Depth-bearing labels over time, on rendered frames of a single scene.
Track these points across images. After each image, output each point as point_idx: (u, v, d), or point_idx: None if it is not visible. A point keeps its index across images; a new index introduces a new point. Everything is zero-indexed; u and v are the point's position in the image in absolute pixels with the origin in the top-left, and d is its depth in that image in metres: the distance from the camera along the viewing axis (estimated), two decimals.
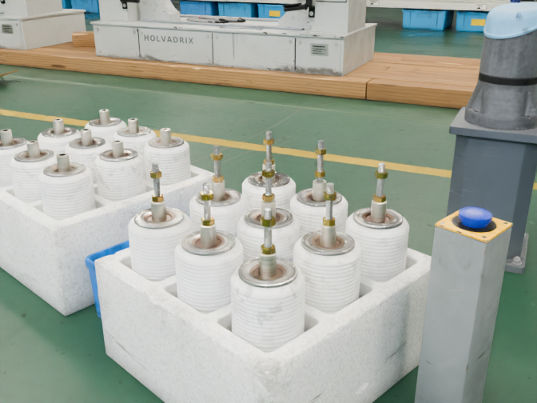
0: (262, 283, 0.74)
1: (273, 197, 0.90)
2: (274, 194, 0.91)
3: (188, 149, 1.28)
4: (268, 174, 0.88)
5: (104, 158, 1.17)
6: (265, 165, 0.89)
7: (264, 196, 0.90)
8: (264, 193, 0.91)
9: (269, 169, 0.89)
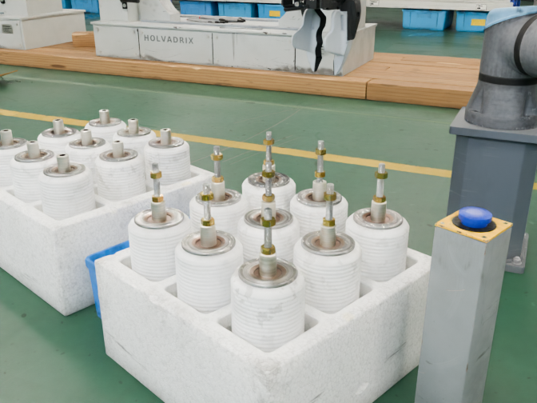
0: (262, 283, 0.74)
1: (273, 197, 0.90)
2: (274, 194, 0.91)
3: (188, 149, 1.28)
4: (268, 174, 0.88)
5: (104, 158, 1.17)
6: (265, 165, 0.89)
7: (264, 196, 0.90)
8: (264, 193, 0.91)
9: (269, 169, 0.89)
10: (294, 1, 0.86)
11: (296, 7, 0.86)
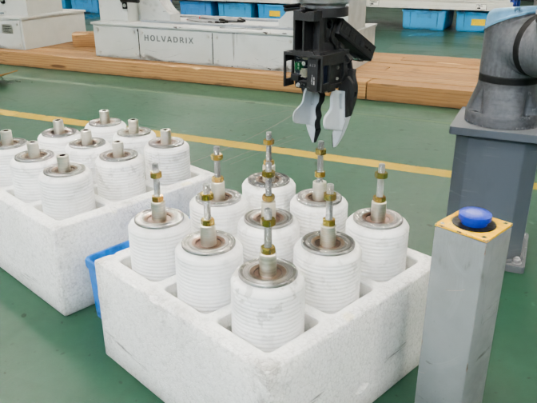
0: (262, 283, 0.74)
1: (273, 197, 0.90)
2: (274, 194, 0.91)
3: (188, 149, 1.28)
4: (268, 174, 0.88)
5: (104, 158, 1.17)
6: (265, 165, 0.89)
7: (264, 196, 0.90)
8: (264, 193, 0.91)
9: (269, 169, 0.89)
10: (295, 82, 0.91)
11: (296, 87, 0.91)
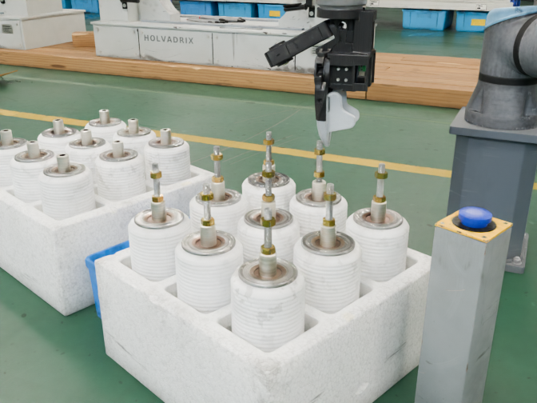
0: (262, 283, 0.74)
1: (273, 197, 0.90)
2: (274, 194, 0.91)
3: (188, 149, 1.28)
4: (268, 174, 0.88)
5: (104, 158, 1.17)
6: (265, 165, 0.89)
7: (264, 196, 0.90)
8: (264, 193, 0.91)
9: (269, 169, 0.89)
10: (356, 86, 0.90)
11: (356, 91, 0.90)
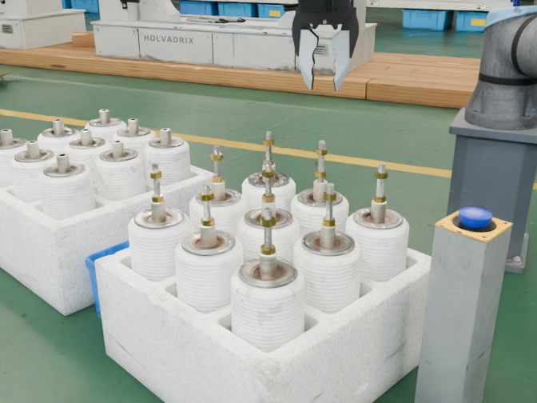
0: (262, 283, 0.74)
1: (273, 197, 0.90)
2: (274, 194, 0.91)
3: (188, 149, 1.28)
4: (268, 174, 0.88)
5: (104, 158, 1.17)
6: (265, 165, 0.89)
7: (264, 196, 0.90)
8: (264, 193, 0.91)
9: (269, 169, 0.89)
10: None
11: None
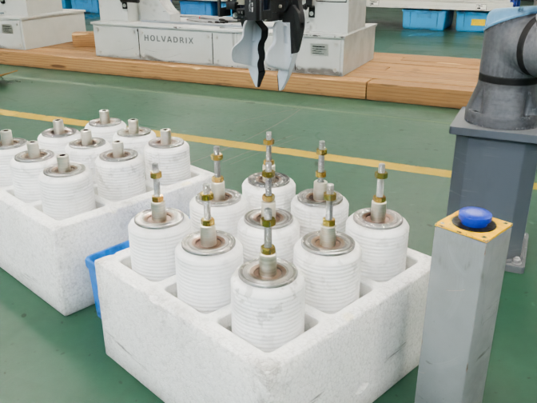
0: (262, 283, 0.74)
1: (273, 197, 0.90)
2: (274, 194, 0.91)
3: (188, 149, 1.28)
4: (268, 174, 0.88)
5: (104, 158, 1.17)
6: (265, 165, 0.89)
7: (264, 196, 0.90)
8: (264, 193, 0.91)
9: (269, 169, 0.89)
10: (232, 13, 0.78)
11: (234, 18, 0.79)
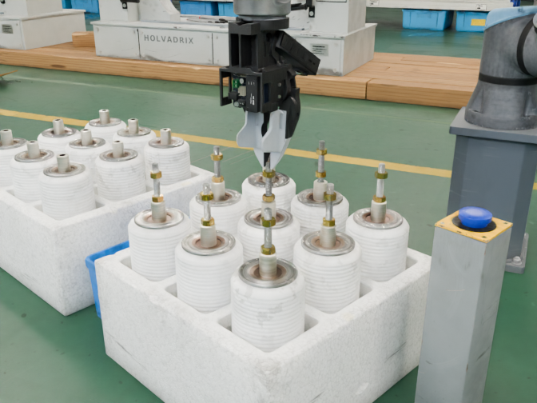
0: (262, 283, 0.74)
1: (273, 197, 0.90)
2: (274, 194, 0.91)
3: (188, 149, 1.28)
4: (268, 174, 0.88)
5: (104, 158, 1.17)
6: (266, 165, 0.89)
7: (264, 196, 0.90)
8: (264, 193, 0.91)
9: (270, 169, 0.89)
10: (233, 101, 0.82)
11: (235, 106, 0.83)
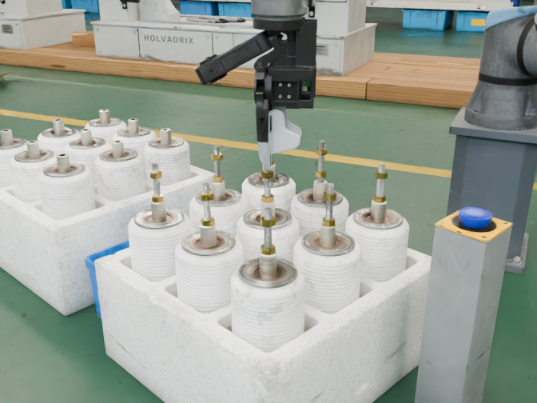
0: (262, 283, 0.74)
1: None
2: (263, 193, 0.91)
3: (188, 149, 1.28)
4: (271, 172, 0.90)
5: (104, 158, 1.17)
6: (269, 166, 0.89)
7: (273, 195, 0.91)
8: (268, 197, 0.90)
9: None
10: (300, 103, 0.82)
11: (300, 108, 0.83)
